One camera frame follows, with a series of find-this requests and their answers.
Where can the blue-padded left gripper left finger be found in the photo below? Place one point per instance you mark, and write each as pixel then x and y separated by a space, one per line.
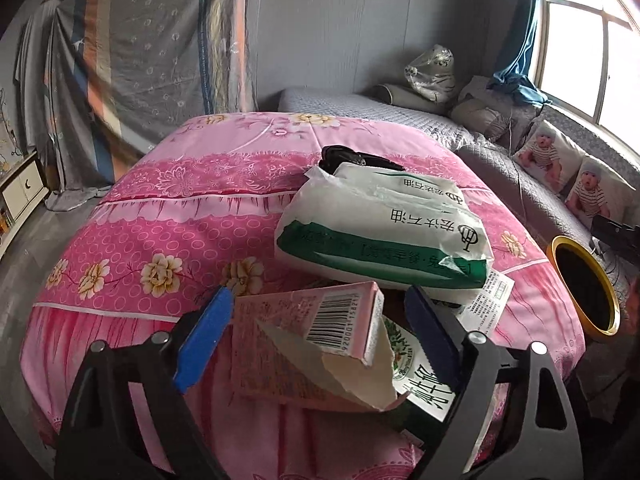
pixel 100 436

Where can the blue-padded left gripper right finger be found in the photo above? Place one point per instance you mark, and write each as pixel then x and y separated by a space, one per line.
pixel 538 438

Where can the green white wet-wipes pack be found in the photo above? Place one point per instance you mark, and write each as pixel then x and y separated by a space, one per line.
pixel 413 376

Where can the white printed small box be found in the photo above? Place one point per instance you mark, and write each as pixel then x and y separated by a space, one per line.
pixel 483 313

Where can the pink cardboard box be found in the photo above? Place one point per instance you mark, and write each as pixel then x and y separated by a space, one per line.
pixel 325 349

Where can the white green tissue pack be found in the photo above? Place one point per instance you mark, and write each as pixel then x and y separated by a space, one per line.
pixel 393 226

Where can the black plastic bag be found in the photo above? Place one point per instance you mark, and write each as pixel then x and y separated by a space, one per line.
pixel 332 156

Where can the yellow rimmed trash bin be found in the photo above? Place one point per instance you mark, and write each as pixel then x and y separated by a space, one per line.
pixel 589 288

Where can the baby print pillow near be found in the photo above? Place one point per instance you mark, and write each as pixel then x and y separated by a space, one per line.
pixel 598 191

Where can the baby print pillow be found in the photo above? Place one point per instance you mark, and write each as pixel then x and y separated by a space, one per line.
pixel 549 156
pixel 598 191

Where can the grey quilted sofa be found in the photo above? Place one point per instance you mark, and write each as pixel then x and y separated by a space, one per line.
pixel 540 211

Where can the baby print pillow far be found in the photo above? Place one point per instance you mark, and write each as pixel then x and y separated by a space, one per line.
pixel 549 156

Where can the pink floral tablecloth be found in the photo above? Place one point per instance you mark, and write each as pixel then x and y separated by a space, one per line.
pixel 200 211

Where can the white tv cabinet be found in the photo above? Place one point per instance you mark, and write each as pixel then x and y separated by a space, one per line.
pixel 23 189

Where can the plush tiger in plastic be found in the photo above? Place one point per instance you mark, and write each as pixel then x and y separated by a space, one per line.
pixel 431 74

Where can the grey cushion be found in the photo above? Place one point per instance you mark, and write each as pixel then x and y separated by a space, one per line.
pixel 394 95

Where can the blue curtain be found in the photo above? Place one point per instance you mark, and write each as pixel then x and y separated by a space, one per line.
pixel 515 58

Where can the striped grey sheet on wardrobe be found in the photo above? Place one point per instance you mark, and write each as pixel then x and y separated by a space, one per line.
pixel 121 75

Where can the grey cloth on stand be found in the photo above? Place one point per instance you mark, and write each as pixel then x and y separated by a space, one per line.
pixel 29 76

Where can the window with frame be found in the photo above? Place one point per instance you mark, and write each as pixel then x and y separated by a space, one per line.
pixel 587 62

